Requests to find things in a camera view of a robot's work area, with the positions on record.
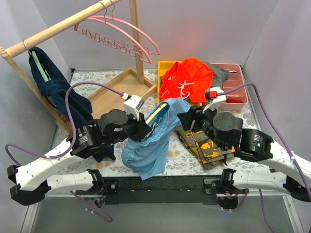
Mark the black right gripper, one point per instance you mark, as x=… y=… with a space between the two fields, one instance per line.
x=190 y=119

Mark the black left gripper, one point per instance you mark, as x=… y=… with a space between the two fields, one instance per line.
x=140 y=127

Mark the yellow hanger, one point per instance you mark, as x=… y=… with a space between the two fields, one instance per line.
x=154 y=115

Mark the light blue shorts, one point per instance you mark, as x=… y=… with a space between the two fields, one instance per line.
x=148 y=157

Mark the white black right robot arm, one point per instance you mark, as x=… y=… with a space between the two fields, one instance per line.
x=292 y=175

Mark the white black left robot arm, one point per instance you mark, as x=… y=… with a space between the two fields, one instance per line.
x=40 y=178

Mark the camouflage shorts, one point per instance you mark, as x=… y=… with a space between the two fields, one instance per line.
x=207 y=153

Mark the orange shorts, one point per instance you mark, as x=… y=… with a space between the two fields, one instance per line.
x=187 y=80

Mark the grey shorts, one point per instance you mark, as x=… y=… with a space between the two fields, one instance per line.
x=220 y=75

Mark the navy blue shorts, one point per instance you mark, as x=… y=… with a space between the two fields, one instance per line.
x=56 y=88

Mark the rear pink hanger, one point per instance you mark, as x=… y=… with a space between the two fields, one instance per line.
x=136 y=26

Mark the pink hanger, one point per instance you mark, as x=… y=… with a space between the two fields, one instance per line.
x=136 y=26
x=136 y=41

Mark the front pink hanger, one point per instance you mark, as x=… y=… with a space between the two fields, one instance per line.
x=136 y=41

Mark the light green hanger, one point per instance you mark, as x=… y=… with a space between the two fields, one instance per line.
x=41 y=69

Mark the red item in tray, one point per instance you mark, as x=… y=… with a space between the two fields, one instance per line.
x=234 y=101

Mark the wooden clothes rack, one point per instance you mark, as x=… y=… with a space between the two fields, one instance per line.
x=132 y=80

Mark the pink divided tray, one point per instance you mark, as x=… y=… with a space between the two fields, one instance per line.
x=235 y=79

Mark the yellow plastic tray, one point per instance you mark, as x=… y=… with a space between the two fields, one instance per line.
x=160 y=77

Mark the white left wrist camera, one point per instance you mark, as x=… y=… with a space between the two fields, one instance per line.
x=132 y=104

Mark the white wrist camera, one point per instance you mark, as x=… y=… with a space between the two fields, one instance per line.
x=215 y=98
x=132 y=104

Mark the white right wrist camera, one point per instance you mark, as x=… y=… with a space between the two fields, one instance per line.
x=215 y=98

